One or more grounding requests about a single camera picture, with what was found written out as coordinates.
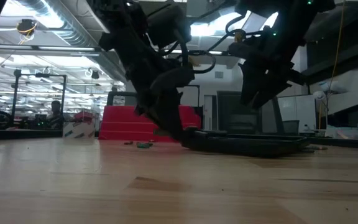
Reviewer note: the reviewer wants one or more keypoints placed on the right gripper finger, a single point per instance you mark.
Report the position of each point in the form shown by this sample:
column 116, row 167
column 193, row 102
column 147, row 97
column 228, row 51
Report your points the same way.
column 259, row 90

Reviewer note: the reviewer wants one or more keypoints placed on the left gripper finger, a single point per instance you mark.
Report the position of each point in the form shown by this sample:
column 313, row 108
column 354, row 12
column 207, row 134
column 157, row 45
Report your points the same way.
column 166, row 99

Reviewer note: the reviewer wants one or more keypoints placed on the teal-collared screwdriver bit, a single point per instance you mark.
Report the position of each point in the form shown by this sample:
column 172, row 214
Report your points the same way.
column 143, row 145

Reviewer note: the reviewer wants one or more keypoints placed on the black plastic tool case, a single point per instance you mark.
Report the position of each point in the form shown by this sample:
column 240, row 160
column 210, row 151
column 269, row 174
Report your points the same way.
column 244, row 144

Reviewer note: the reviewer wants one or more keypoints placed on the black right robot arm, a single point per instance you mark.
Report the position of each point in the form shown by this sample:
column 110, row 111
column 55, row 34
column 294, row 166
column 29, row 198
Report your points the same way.
column 291, row 18

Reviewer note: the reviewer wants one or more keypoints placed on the black mesh office chair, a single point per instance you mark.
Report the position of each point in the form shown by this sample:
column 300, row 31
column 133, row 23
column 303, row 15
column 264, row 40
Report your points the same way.
column 120, row 99
column 238, row 112

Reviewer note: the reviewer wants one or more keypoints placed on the grey door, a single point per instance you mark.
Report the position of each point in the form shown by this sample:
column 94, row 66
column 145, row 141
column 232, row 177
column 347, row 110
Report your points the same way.
column 208, row 112

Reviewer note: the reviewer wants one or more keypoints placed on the grey waste bin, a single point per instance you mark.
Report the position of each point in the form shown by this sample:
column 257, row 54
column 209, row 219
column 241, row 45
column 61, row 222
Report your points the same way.
column 291, row 126

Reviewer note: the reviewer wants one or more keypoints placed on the white cabinet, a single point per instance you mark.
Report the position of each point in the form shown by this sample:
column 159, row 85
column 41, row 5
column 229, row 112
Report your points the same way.
column 303, row 109

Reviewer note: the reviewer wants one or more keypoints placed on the red rectangular box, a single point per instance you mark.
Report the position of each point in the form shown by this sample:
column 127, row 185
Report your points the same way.
column 120, row 123

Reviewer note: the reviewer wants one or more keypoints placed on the small steel screwdriver bit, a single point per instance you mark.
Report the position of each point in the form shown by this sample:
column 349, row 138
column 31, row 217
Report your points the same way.
column 320, row 148
column 129, row 143

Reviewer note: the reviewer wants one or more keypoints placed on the red storage bin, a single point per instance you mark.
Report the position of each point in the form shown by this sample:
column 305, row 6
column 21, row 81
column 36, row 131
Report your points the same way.
column 84, row 116

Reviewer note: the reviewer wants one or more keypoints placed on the long ceiling light bar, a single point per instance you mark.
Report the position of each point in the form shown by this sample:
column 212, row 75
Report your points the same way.
column 57, row 48

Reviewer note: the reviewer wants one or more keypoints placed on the white cardboard box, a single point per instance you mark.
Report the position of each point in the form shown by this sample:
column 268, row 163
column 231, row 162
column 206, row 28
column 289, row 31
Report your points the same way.
column 79, row 129

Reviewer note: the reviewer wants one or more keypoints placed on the person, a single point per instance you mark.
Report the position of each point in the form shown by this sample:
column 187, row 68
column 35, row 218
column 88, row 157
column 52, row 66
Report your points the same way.
column 55, row 110

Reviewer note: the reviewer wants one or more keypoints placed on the black ceiling-hung device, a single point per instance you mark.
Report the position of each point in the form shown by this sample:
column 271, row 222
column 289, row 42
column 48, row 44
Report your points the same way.
column 26, row 28

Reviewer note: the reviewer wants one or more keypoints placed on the black background rig frame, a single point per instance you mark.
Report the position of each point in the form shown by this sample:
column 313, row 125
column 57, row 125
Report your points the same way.
column 16, row 93
column 194, row 93

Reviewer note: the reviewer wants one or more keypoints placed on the silver ventilation duct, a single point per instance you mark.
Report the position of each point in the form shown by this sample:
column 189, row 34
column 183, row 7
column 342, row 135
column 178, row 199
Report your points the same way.
column 57, row 25

